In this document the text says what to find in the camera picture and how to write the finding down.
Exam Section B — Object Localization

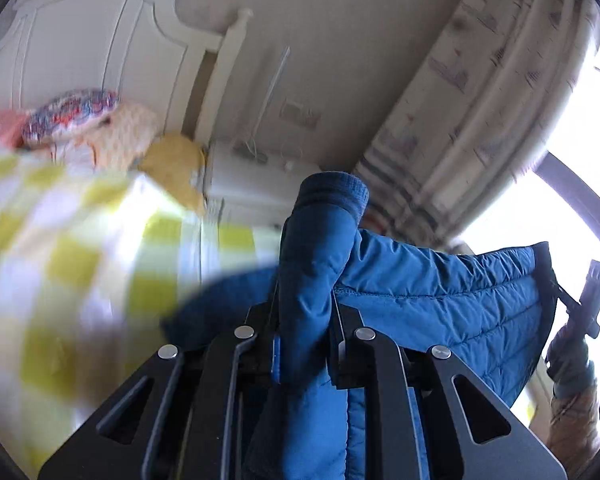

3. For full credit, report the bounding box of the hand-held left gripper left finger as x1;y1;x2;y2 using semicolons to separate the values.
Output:
37;305;281;480

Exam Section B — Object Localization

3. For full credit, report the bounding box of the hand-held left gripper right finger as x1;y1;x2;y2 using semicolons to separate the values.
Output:
330;300;568;480

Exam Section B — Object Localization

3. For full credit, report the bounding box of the blue quilted jacket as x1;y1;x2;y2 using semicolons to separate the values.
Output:
162;171;556;480

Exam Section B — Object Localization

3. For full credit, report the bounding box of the dark framed window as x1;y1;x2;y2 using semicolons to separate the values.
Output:
460;35;600;411

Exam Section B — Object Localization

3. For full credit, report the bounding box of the white nightstand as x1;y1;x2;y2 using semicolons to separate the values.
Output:
202;141;321;228

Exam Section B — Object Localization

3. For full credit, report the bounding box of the yellow checked bed sheet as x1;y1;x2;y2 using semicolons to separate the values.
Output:
0;152;281;471

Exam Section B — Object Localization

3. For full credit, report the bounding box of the yellow pillow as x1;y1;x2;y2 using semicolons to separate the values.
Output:
137;132;208;211

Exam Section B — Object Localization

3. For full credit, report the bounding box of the printed cream curtain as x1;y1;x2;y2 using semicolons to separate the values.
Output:
352;0;600;251

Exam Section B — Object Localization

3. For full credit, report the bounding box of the peach pillow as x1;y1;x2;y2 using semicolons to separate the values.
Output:
55;102;161;173

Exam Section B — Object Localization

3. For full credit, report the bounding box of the pink bedding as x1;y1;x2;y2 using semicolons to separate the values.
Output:
0;110;28;153

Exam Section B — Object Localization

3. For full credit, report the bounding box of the white wooden headboard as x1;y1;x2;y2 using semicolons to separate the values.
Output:
0;0;253;161

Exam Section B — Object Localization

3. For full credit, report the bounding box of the white cable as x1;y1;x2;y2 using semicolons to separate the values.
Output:
234;141;270;165

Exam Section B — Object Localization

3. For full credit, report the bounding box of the wall socket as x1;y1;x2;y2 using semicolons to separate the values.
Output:
280;100;323;128

